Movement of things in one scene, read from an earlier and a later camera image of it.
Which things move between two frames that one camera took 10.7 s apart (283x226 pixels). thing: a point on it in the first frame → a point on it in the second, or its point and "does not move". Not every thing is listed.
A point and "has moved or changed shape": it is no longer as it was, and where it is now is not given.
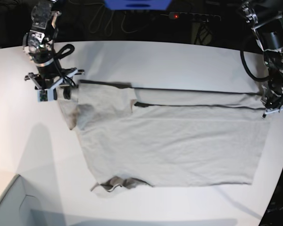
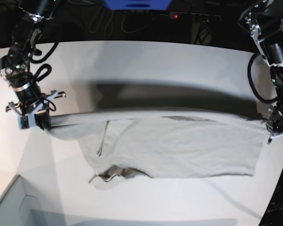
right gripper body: [274, 100] → [278, 123]
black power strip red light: [193, 16] does not move
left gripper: [50, 78] → [29, 115]
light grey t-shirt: [162, 137] has moved or changed shape
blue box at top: [138, 4] does not move
